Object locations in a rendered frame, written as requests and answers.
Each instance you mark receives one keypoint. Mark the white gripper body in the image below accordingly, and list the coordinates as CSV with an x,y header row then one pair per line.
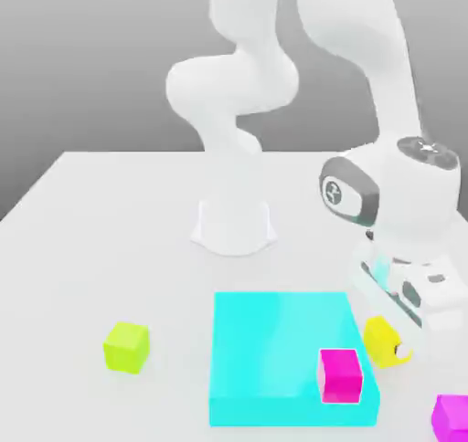
x,y
380,288

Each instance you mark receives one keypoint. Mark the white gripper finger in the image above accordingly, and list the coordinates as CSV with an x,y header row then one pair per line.
x,y
403,352

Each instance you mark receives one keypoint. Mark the small yellow cube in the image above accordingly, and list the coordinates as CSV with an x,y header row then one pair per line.
x,y
380,339

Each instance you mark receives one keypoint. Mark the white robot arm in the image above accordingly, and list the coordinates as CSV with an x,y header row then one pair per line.
x,y
234,84

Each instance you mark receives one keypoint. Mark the small magenta cube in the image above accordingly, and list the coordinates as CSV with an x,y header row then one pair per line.
x,y
342,376

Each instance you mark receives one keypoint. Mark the small purple cube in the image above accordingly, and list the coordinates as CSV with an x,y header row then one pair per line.
x,y
451,418

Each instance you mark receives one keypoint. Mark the small lime cube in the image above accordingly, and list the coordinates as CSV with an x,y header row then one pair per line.
x,y
126,349

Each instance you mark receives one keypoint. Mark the large cyan box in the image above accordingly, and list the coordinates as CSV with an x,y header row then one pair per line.
x,y
263,358

